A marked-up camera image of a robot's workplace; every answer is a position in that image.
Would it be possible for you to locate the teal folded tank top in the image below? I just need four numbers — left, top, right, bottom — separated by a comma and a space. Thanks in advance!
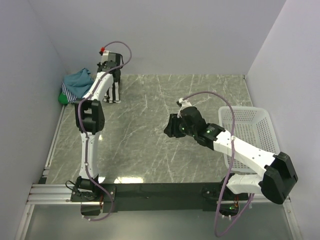
63, 68, 94, 99

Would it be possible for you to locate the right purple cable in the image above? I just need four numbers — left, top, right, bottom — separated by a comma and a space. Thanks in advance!
176, 90, 256, 238

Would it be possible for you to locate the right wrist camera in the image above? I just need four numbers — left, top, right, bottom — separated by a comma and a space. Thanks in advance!
176, 98, 193, 111

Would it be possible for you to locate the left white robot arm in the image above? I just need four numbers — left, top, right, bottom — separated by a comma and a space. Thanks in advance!
73, 50, 124, 201

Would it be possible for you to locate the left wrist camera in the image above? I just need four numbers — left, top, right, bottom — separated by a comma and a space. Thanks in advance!
99, 47, 117, 63

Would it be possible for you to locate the blue striped folded tank top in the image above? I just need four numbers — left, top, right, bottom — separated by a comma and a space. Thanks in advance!
58, 82, 84, 105

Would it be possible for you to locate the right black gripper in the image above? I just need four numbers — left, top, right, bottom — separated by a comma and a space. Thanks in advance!
163, 113, 197, 138

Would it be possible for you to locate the aluminium rail frame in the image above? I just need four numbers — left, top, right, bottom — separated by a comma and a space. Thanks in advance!
14, 104, 303, 240

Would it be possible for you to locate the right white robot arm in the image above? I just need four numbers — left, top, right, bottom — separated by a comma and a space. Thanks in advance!
163, 106, 298, 205

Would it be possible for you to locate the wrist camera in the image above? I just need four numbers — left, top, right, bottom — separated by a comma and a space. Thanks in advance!
99, 47, 117, 63
176, 98, 193, 111

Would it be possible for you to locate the black white striped tank top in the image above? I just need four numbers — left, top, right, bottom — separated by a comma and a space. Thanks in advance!
102, 81, 121, 104

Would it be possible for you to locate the white plastic mesh basket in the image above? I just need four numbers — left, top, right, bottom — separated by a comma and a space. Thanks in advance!
218, 106, 280, 174

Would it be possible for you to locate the green folded tank top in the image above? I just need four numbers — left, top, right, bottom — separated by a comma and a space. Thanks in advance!
58, 92, 77, 105

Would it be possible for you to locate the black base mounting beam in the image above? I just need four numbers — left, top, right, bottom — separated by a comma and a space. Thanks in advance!
70, 182, 251, 215

